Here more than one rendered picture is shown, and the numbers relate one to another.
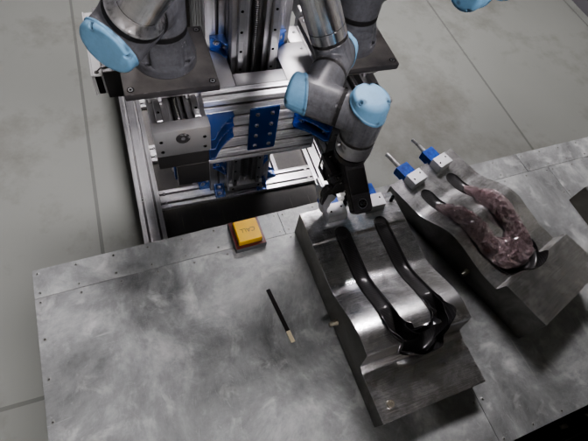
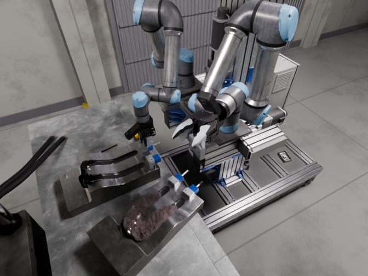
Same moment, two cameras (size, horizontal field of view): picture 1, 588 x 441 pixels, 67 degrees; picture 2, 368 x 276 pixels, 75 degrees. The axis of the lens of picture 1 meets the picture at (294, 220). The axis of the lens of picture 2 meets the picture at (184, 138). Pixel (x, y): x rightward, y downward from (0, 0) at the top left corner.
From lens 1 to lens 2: 140 cm
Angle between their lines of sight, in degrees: 55
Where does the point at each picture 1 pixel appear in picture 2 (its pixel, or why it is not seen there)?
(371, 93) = (139, 95)
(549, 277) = (113, 238)
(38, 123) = not seen: hidden behind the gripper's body
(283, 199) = (210, 193)
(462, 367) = (75, 201)
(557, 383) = (67, 262)
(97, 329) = (103, 111)
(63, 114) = not seen: hidden behind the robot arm
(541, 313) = (92, 230)
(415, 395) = (67, 184)
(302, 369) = not seen: hidden behind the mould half
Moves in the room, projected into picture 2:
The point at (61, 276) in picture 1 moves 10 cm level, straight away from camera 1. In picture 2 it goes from (119, 102) to (128, 96)
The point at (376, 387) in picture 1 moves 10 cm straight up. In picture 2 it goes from (72, 171) to (66, 160)
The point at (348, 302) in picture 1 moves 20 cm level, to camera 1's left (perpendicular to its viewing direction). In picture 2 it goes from (102, 155) to (111, 131)
